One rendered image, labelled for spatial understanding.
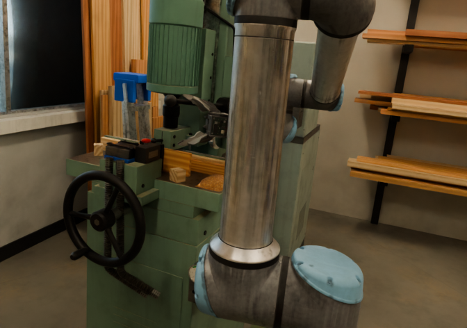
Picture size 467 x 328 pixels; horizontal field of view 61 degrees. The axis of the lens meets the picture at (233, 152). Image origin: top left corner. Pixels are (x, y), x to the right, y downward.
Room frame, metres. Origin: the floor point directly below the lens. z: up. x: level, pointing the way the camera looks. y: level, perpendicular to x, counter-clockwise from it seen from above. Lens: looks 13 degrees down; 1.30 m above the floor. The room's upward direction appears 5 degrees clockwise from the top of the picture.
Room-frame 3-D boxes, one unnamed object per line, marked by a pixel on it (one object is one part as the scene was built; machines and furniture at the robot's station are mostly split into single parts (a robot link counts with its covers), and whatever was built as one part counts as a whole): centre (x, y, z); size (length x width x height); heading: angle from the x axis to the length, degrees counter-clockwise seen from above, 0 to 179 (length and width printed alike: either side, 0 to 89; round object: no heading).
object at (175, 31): (1.38, 0.23, 1.32); 0.18 x 0.18 x 0.31
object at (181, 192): (1.29, 0.28, 0.87); 0.61 x 0.30 x 0.06; 68
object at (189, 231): (1.50, 0.18, 0.76); 0.57 x 0.45 x 0.09; 158
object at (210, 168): (1.36, 0.18, 0.92); 0.62 x 0.02 x 0.04; 68
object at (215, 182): (1.22, 0.05, 0.91); 0.12 x 0.09 x 0.03; 158
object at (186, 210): (1.33, 0.25, 0.82); 0.40 x 0.21 x 0.04; 68
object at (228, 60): (1.53, 0.01, 1.23); 0.09 x 0.08 x 0.15; 158
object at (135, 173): (1.21, 0.32, 0.91); 0.15 x 0.14 x 0.09; 68
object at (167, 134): (1.40, 0.22, 0.99); 0.14 x 0.07 x 0.09; 158
